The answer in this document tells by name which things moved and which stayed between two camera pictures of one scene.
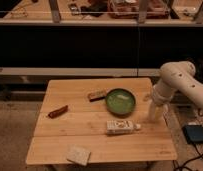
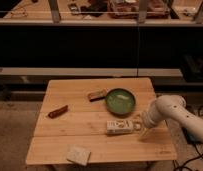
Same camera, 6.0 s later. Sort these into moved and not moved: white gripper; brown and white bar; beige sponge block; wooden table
Moved: white gripper
Not moved: brown and white bar; beige sponge block; wooden table
